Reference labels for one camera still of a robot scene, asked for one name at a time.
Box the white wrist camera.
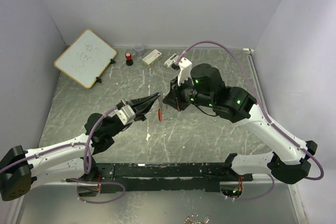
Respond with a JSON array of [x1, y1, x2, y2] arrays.
[[171, 56, 192, 86], [116, 104, 136, 125]]

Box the purple cable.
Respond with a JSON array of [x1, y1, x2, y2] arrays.
[[178, 40, 324, 201], [0, 105, 127, 204]]

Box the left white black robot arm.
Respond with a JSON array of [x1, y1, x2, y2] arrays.
[[1, 92, 161, 201]]

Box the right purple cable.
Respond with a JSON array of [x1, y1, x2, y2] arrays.
[[178, 40, 324, 201]]

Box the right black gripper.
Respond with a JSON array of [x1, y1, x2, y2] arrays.
[[163, 73, 215, 112]]

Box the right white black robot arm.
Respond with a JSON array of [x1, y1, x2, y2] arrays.
[[163, 61, 317, 185]]

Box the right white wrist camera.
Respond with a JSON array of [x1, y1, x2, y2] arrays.
[[171, 56, 192, 86]]

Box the small metal parts pile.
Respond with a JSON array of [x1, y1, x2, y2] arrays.
[[184, 215, 210, 224]]

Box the clear plastic cup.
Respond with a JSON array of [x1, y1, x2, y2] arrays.
[[134, 44, 144, 57]]

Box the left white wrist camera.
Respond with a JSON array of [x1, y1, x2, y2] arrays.
[[116, 104, 136, 125]]

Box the small whiteboard wooden frame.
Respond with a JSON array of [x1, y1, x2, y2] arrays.
[[54, 29, 117, 89]]

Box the aluminium frame rail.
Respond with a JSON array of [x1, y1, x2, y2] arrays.
[[243, 48, 308, 223]]

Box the red carabiner keyring with keys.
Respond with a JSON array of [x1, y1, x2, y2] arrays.
[[158, 92, 167, 122]]

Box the red black stamp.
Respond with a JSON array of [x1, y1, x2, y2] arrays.
[[125, 52, 133, 66]]

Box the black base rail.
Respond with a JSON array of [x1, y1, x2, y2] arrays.
[[79, 163, 240, 194]]

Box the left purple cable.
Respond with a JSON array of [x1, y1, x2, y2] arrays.
[[0, 105, 127, 204]]

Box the white cardboard box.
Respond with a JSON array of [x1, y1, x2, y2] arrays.
[[142, 49, 162, 68]]

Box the white rectangular device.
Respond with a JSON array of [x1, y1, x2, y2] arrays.
[[164, 54, 179, 68]]

